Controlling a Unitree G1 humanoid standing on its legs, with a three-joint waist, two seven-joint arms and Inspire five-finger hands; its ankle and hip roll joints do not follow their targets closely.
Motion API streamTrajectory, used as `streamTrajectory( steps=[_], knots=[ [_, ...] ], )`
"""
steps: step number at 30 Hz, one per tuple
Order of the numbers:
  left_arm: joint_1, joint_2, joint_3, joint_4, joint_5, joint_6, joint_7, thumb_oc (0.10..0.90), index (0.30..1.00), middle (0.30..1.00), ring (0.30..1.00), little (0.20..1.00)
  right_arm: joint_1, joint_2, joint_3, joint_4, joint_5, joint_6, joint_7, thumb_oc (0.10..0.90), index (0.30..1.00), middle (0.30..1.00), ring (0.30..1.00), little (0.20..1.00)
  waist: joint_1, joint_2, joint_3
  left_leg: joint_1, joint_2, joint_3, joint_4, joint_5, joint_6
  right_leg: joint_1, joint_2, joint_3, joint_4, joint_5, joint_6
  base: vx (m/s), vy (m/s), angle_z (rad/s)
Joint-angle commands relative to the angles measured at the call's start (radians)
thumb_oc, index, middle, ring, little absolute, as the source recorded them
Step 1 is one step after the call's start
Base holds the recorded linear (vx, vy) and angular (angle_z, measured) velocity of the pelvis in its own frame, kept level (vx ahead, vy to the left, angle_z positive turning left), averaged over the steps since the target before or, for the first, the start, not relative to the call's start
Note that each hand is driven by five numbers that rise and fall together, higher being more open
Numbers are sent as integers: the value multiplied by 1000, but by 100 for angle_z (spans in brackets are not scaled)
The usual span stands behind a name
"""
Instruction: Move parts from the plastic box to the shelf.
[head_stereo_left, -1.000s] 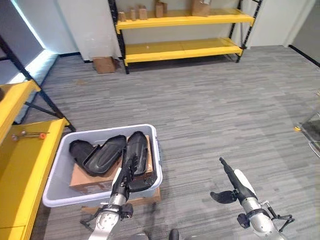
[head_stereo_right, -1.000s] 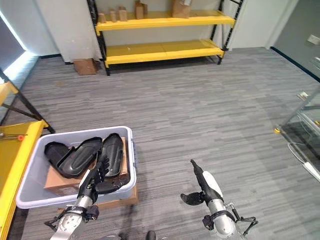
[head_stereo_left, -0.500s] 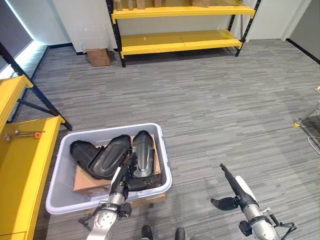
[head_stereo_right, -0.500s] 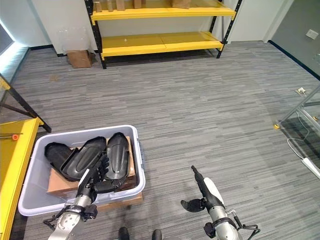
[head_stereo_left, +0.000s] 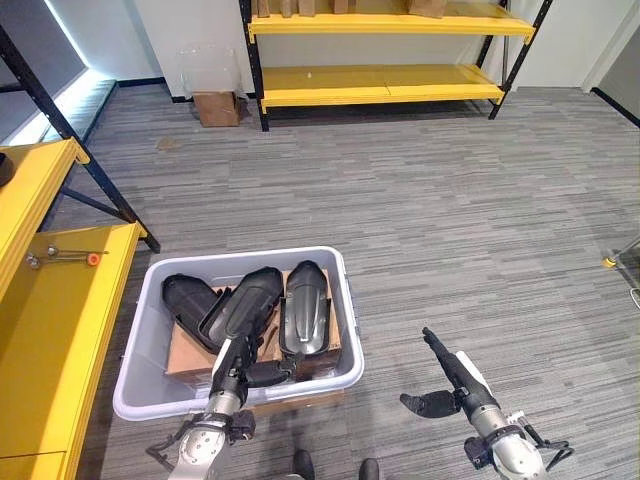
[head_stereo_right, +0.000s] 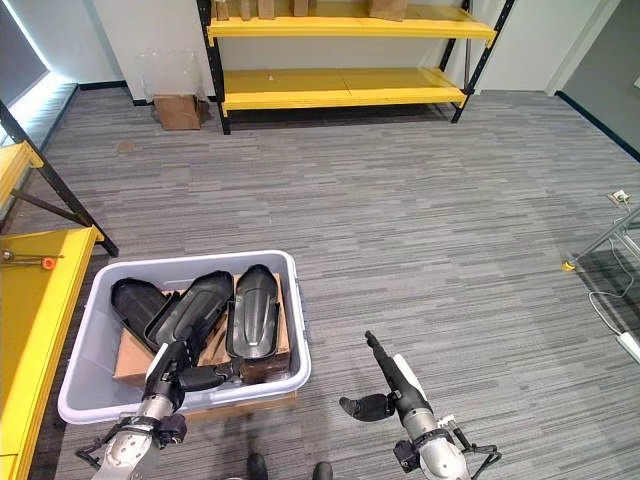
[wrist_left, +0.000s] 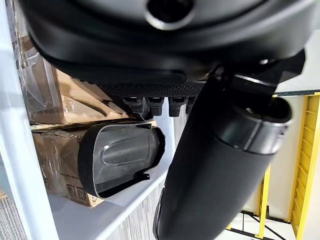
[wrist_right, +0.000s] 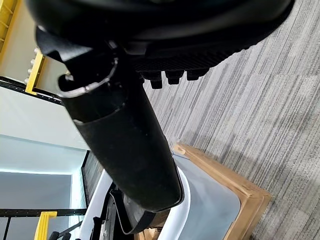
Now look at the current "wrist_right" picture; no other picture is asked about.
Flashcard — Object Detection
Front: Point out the dark mesh panel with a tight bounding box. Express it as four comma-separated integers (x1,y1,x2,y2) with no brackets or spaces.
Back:
80,149,104,209

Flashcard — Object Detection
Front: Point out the yellow ribbed shelf board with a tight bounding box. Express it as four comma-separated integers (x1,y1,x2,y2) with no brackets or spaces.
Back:
0,0,24,52

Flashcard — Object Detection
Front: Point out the brown cardboard piece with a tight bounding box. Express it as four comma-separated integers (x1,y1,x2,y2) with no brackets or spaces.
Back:
134,224,169,240

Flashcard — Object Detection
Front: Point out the black perforated shelf rail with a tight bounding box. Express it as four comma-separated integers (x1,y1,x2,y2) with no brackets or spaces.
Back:
0,207,88,219
0,76,63,104

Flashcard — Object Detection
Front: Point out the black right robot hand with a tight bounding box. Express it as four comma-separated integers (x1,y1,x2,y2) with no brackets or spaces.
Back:
26,0,295,213

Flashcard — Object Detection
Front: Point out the yellow shelf bracket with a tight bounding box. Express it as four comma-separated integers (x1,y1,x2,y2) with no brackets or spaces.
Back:
24,51,46,96
36,211,58,240

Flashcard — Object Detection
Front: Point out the wooden-edged grey platform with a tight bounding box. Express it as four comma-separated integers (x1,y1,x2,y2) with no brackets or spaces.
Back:
171,142,273,240

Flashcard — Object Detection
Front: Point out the black sole-shaped part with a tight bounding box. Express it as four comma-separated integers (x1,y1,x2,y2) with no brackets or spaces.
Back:
108,188,152,236

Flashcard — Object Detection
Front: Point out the white plastic box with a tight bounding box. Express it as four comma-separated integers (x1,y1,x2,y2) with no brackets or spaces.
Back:
84,167,192,240

